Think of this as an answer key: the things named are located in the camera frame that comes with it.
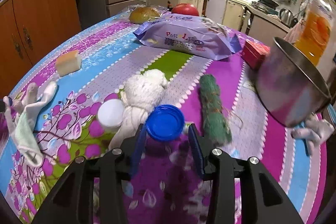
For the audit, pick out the steel pot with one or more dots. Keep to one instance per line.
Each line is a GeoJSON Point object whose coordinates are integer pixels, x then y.
{"type": "Point", "coordinates": [289, 86]}

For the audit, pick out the purple snack bag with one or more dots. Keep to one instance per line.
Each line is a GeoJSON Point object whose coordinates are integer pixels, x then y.
{"type": "Point", "coordinates": [189, 34]}

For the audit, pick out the white rag bundle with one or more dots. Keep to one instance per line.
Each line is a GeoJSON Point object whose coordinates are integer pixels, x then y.
{"type": "Point", "coordinates": [141, 94]}

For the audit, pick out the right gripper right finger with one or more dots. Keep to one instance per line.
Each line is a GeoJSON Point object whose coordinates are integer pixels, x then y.
{"type": "Point", "coordinates": [262, 198]}

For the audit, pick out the orange wooden cabinet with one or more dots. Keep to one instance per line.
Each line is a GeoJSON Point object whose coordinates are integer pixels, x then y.
{"type": "Point", "coordinates": [30, 29]}

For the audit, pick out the grey glove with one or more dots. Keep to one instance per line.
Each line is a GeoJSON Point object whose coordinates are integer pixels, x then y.
{"type": "Point", "coordinates": [314, 132]}

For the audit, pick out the bread bun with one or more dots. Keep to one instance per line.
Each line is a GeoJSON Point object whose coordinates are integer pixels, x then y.
{"type": "Point", "coordinates": [143, 14]}

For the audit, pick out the orange juice bottle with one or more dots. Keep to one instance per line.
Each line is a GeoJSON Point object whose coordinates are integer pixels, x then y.
{"type": "Point", "coordinates": [319, 20]}

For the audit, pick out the red small box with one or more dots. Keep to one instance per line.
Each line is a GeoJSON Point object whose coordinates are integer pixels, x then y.
{"type": "Point", "coordinates": [254, 53]}

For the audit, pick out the yellow sponge block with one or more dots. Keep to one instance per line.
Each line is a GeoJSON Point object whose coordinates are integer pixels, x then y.
{"type": "Point", "coordinates": [68, 63]}

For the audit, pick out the blue bottle cap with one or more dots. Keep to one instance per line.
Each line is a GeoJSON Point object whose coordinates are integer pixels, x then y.
{"type": "Point", "coordinates": [165, 123]}

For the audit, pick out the white round lid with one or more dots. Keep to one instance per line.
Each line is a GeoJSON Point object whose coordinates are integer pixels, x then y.
{"type": "Point", "coordinates": [110, 115]}

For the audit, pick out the green scrub roll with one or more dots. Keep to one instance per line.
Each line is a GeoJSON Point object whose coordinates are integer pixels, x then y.
{"type": "Point", "coordinates": [215, 125]}

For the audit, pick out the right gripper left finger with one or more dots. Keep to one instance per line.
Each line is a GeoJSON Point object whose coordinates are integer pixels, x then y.
{"type": "Point", "coordinates": [71, 198]}

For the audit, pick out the purple floral tablecloth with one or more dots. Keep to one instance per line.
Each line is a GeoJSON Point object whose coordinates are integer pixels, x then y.
{"type": "Point", "coordinates": [95, 66]}

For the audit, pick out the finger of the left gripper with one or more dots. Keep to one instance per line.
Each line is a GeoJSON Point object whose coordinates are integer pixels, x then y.
{"type": "Point", "coordinates": [5, 103]}

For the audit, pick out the red apple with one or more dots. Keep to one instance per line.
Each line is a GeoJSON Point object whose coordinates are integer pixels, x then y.
{"type": "Point", "coordinates": [185, 9]}

